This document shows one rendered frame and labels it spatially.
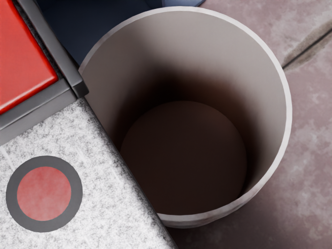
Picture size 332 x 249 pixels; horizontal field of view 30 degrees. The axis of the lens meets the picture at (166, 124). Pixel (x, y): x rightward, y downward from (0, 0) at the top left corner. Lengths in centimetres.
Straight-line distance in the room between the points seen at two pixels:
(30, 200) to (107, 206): 3
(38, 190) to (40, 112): 3
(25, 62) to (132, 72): 76
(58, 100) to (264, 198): 95
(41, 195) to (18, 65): 5
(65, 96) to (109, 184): 4
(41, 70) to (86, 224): 7
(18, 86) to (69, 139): 3
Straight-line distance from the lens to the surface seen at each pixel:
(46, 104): 25
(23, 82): 26
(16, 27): 27
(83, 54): 126
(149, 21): 90
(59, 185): 26
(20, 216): 26
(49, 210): 26
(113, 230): 25
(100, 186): 26
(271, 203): 119
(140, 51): 97
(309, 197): 120
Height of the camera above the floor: 117
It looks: 75 degrees down
